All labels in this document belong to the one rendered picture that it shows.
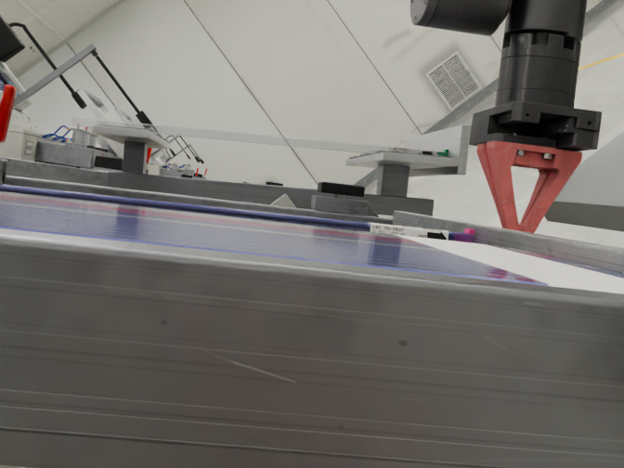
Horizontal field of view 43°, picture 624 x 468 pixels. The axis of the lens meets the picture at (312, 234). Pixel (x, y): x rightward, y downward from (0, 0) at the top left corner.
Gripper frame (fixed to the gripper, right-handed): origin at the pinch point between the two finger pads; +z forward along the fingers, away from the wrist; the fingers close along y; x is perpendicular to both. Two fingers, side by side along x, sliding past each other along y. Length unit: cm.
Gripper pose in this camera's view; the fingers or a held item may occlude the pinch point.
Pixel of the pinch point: (517, 233)
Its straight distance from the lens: 62.6
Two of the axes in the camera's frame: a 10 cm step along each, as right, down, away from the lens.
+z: -1.1, 9.9, 0.5
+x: 9.9, 1.1, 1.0
